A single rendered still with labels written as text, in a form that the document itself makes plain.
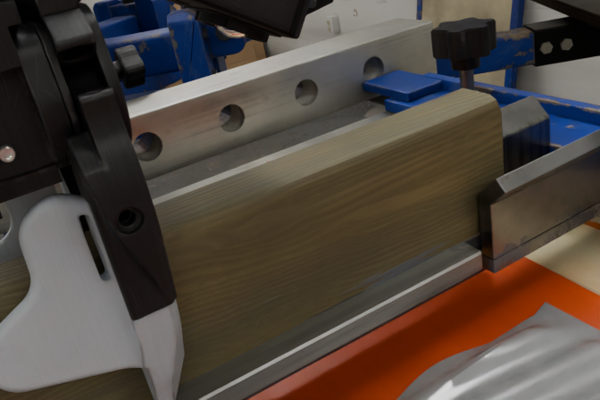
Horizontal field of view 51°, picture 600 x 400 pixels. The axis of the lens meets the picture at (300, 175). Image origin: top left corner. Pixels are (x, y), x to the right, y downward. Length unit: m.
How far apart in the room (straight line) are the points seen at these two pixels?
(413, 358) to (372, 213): 0.08
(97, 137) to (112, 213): 0.02
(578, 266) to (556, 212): 0.04
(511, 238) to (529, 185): 0.03
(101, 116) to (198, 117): 0.30
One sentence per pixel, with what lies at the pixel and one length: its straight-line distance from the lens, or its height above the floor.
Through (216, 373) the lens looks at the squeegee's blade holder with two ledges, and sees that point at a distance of 0.26.
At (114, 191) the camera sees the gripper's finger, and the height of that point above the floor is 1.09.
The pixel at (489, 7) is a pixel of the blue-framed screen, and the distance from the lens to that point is 2.82.
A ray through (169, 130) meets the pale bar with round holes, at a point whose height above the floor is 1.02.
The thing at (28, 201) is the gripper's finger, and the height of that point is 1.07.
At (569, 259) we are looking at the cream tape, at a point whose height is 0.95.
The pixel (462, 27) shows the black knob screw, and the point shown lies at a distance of 0.45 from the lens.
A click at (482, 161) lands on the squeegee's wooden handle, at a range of 0.30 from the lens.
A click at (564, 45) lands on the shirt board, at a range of 1.00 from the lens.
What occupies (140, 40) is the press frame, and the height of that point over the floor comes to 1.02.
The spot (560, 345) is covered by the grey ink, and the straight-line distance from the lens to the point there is 0.31.
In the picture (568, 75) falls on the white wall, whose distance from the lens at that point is 2.71.
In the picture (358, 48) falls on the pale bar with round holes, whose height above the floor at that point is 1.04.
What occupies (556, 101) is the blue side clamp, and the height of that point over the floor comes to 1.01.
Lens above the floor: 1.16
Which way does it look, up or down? 23 degrees down
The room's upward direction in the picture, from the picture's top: 11 degrees counter-clockwise
